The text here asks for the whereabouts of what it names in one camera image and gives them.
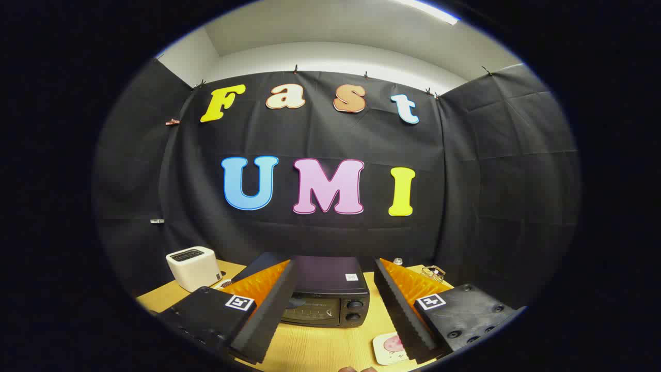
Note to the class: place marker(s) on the white divided grain dish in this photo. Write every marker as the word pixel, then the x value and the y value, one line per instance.
pixel 224 283

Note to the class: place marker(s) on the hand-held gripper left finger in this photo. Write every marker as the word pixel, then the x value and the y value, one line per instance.
pixel 273 315

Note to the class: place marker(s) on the black toaster oven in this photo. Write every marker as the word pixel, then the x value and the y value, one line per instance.
pixel 330 279

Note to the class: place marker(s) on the cream square plate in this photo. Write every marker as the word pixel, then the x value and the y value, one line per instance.
pixel 382 352

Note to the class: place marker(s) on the white bread toaster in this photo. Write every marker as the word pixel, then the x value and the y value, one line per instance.
pixel 193 268

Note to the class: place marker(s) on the pink round ham slice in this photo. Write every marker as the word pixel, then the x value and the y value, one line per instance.
pixel 393 343

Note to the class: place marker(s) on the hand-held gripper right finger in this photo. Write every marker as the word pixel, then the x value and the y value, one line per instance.
pixel 400 315

